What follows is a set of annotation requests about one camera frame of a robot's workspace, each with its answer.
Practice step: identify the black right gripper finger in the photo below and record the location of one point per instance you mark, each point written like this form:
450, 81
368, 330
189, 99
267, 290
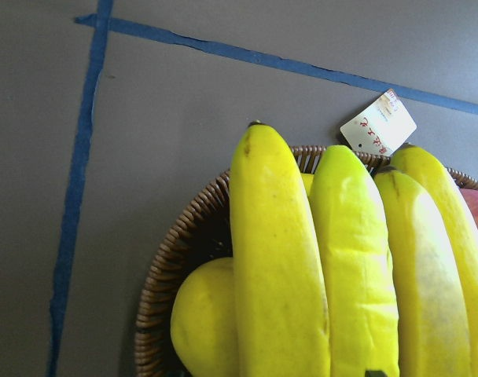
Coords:
374, 373

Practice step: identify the yellow banana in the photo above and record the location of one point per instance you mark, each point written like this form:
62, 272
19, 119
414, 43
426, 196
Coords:
433, 325
461, 228
352, 237
281, 308

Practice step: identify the brown wicker basket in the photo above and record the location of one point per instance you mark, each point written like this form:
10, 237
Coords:
201, 234

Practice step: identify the yellow lemon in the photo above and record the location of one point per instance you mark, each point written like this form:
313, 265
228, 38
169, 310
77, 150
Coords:
203, 323

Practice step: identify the white paper price tag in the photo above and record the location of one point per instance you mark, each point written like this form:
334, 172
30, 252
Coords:
381, 128

